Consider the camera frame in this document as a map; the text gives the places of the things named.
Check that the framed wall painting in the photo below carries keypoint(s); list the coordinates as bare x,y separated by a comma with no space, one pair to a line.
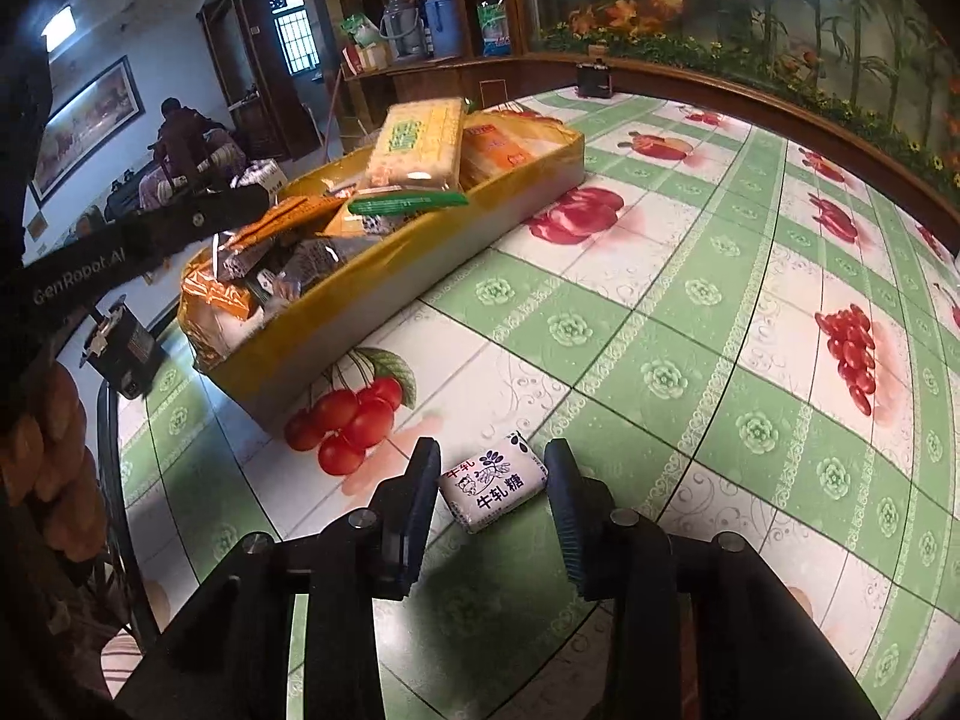
82,127

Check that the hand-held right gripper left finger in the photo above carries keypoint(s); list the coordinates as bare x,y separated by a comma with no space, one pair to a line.
420,514

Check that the orange snack packet round logo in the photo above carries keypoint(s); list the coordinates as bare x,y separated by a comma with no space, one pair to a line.
221,292

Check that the orange striped snack packet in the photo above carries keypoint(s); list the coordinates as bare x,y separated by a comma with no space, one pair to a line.
289,217

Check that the yellow taped foam box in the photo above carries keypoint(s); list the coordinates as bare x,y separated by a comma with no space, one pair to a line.
360,300

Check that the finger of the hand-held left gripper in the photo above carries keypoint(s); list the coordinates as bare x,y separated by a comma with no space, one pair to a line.
214,210
191,165

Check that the white light fixture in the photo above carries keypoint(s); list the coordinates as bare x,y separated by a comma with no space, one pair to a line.
58,24

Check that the clear packet dark snacks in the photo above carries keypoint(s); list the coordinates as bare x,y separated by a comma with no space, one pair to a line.
311,270

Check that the person's left hand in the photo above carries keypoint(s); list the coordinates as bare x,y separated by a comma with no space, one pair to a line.
52,465

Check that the orange cracker packet red label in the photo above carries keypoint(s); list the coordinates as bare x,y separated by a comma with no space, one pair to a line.
495,154

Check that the blue thermos flask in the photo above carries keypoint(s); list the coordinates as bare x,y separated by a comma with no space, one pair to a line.
442,22

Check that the white candy packet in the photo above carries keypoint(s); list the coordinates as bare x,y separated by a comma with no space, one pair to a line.
264,178
491,484

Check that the black metal chair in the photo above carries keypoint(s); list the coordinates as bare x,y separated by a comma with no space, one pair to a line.
124,510

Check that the red white carton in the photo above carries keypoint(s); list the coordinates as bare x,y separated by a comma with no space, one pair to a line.
367,58

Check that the barred window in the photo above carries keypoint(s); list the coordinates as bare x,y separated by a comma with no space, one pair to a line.
295,34

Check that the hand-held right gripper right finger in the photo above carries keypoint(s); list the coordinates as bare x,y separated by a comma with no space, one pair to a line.
570,521

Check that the clear cracker sleeve green ends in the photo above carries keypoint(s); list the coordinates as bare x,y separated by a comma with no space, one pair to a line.
416,142

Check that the glass floral display panel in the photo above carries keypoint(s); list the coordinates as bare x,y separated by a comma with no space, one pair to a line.
750,0

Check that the dark ink bottle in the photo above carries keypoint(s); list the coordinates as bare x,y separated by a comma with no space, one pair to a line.
595,79

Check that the dark foil snack packet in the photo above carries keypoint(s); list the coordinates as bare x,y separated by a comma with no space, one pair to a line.
236,262

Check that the brown wooden cabinet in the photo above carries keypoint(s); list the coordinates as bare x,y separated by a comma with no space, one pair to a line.
450,79

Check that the green white bag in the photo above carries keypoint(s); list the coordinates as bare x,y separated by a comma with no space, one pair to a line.
366,31

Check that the grey thermos jug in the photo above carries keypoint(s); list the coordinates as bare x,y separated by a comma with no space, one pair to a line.
401,30

